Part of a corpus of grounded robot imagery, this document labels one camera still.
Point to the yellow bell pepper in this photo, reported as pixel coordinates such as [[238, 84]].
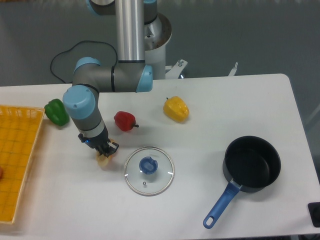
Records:
[[176, 109]]

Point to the red bell pepper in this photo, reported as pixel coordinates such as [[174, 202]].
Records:
[[125, 121]]

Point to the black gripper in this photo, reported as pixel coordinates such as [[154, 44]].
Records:
[[101, 143]]

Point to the glass lid blue knob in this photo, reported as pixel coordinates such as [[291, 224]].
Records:
[[149, 171]]

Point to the yellow woven basket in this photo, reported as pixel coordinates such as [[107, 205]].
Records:
[[19, 130]]

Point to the green bell pepper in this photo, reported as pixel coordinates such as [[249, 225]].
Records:
[[56, 112]]

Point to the black device at table edge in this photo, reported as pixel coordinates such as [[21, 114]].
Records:
[[314, 212]]

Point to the black saucepan blue handle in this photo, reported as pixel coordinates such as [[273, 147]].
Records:
[[250, 164]]

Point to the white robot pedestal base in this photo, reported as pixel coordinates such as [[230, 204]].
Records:
[[157, 35]]

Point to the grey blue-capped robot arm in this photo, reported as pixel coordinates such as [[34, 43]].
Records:
[[130, 73]]

